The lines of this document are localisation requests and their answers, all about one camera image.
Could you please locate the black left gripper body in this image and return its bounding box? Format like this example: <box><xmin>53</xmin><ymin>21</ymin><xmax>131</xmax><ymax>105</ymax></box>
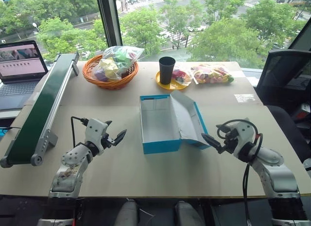
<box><xmin>98</xmin><ymin>132</ymin><xmax>117</xmax><ymax>154</ymax></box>

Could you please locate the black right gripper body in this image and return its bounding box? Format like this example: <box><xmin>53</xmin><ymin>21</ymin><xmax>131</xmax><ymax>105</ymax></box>
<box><xmin>217</xmin><ymin>129</ymin><xmax>240</xmax><ymax>155</ymax></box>

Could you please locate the blue cardboard box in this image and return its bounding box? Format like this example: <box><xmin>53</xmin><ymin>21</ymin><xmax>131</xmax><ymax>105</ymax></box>
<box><xmin>139</xmin><ymin>90</ymin><xmax>211</xmax><ymax>155</ymax></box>

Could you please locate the green conveyor belt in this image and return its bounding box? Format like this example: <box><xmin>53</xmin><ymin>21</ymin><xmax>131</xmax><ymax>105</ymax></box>
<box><xmin>0</xmin><ymin>52</ymin><xmax>80</xmax><ymax>169</ymax></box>

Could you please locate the orange woven basket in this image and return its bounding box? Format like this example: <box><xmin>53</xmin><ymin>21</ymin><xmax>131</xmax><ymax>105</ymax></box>
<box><xmin>82</xmin><ymin>54</ymin><xmax>139</xmax><ymax>90</ymax></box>

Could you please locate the clear bag of colourful candies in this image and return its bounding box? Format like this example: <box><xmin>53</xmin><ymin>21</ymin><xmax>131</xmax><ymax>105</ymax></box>
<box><xmin>190</xmin><ymin>63</ymin><xmax>235</xmax><ymax>86</ymax></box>

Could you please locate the clear bag of colourful items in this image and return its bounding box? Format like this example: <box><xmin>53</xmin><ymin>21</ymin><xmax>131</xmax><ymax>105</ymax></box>
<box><xmin>93</xmin><ymin>45</ymin><xmax>145</xmax><ymax>82</ymax></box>

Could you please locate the yellow round plate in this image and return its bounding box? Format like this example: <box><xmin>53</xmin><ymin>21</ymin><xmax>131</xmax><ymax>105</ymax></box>
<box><xmin>155</xmin><ymin>70</ymin><xmax>190</xmax><ymax>91</ymax></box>

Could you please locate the small clear snack bag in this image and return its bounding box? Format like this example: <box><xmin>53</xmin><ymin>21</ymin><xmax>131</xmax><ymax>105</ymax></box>
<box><xmin>171</xmin><ymin>67</ymin><xmax>194</xmax><ymax>86</ymax></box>

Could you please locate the black office chair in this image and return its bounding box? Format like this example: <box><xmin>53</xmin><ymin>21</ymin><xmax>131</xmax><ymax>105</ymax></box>
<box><xmin>255</xmin><ymin>49</ymin><xmax>311</xmax><ymax>163</ymax></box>

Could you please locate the grey rounded shape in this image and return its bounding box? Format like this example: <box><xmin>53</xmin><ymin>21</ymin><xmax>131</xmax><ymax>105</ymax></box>
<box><xmin>113</xmin><ymin>199</ymin><xmax>139</xmax><ymax>226</ymax></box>
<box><xmin>174</xmin><ymin>200</ymin><xmax>206</xmax><ymax>226</ymax></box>

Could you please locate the black plastic cup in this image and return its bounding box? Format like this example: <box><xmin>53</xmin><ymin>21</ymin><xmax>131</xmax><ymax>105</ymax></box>
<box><xmin>159</xmin><ymin>56</ymin><xmax>176</xmax><ymax>85</ymax></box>

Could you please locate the grey laptop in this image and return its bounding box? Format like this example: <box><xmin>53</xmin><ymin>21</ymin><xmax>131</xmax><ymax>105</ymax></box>
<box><xmin>0</xmin><ymin>40</ymin><xmax>49</xmax><ymax>111</ymax></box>

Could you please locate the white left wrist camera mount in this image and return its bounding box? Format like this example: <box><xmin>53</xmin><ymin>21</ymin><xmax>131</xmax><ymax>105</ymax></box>
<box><xmin>85</xmin><ymin>118</ymin><xmax>109</xmax><ymax>150</ymax></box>

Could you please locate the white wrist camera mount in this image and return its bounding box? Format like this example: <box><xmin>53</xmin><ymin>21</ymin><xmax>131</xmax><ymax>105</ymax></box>
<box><xmin>85</xmin><ymin>118</ymin><xmax>109</xmax><ymax>150</ymax></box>
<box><xmin>228</xmin><ymin>118</ymin><xmax>259</xmax><ymax>155</ymax></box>

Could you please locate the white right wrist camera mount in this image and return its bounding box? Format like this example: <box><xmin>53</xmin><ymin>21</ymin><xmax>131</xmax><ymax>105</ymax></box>
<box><xmin>228</xmin><ymin>118</ymin><xmax>259</xmax><ymax>155</ymax></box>

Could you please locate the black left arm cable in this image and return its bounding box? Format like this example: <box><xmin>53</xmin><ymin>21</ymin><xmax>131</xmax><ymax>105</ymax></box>
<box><xmin>70</xmin><ymin>116</ymin><xmax>88</xmax><ymax>149</ymax></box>

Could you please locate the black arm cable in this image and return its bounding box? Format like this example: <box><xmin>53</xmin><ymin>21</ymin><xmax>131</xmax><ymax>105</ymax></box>
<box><xmin>70</xmin><ymin>116</ymin><xmax>88</xmax><ymax>149</ymax></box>
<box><xmin>216</xmin><ymin>119</ymin><xmax>264</xmax><ymax>226</ymax></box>

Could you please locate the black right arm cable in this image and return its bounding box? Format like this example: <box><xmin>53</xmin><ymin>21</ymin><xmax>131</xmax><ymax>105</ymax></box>
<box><xmin>216</xmin><ymin>119</ymin><xmax>264</xmax><ymax>226</ymax></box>

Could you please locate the dark window frame pillar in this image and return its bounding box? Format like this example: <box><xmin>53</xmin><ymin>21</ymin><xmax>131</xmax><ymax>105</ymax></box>
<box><xmin>95</xmin><ymin>0</ymin><xmax>123</xmax><ymax>48</ymax></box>

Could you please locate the dark slanted window frame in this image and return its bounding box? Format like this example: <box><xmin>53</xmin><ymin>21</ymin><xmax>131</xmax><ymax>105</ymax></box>
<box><xmin>289</xmin><ymin>17</ymin><xmax>311</xmax><ymax>51</ymax></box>

